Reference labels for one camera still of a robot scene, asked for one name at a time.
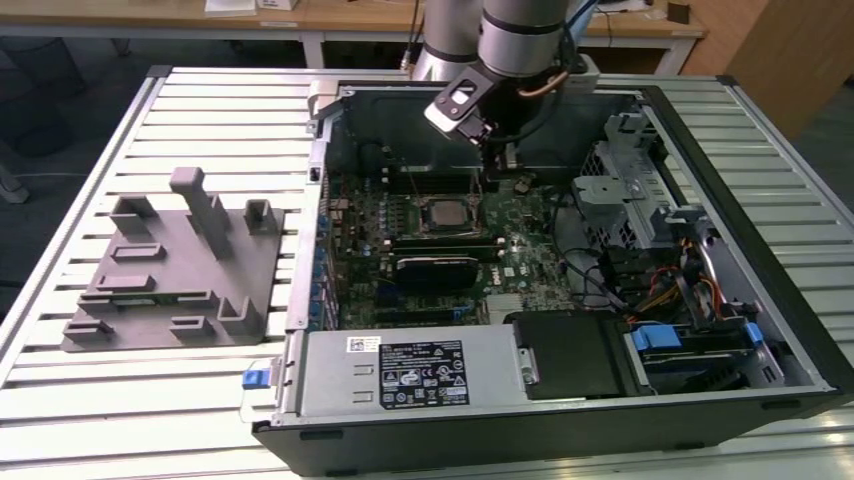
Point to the thin metal locking lever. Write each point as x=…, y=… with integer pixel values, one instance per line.
x=413, y=185

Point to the silver CPU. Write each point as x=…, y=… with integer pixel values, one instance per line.
x=449, y=214

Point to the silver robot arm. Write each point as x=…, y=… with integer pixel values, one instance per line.
x=520, y=45

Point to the CPU socket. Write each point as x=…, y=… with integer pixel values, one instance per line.
x=423, y=215

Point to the RAM slot white clips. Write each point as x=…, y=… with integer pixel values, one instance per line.
x=440, y=171
x=440, y=240
x=440, y=251
x=440, y=180

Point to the RAM slot black clips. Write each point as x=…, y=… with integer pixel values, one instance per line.
x=440, y=245
x=440, y=185
x=440, y=256
x=440, y=176

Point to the silver metal drive cage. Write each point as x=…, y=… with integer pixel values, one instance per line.
x=620, y=160

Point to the green motherboard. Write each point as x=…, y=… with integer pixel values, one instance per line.
x=533, y=225

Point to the black graphics card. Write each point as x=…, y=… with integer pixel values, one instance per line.
x=433, y=275

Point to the small dark box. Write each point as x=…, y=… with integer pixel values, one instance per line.
x=679, y=12

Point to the silver chipset heatsink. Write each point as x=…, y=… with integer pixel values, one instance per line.
x=507, y=309

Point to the wooden cabinet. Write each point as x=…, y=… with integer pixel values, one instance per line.
x=787, y=60

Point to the black plastic shroud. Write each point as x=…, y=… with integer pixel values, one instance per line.
x=573, y=355

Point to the hard disk in blue carrier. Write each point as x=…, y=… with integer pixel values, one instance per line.
x=655, y=337

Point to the white paper box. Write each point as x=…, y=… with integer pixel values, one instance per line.
x=229, y=6

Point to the grey parts rack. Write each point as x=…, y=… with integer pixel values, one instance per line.
x=200, y=280

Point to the silver power supply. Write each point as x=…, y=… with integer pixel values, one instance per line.
x=333, y=380

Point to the blue case latch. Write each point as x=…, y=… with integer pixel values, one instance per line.
x=255, y=379

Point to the black PC case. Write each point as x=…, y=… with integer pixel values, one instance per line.
x=467, y=450

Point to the green RAM stick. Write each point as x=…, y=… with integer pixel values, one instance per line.
x=142, y=298

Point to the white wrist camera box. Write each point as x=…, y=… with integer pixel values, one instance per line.
x=460, y=100

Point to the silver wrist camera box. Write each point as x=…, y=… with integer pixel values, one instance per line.
x=585, y=75

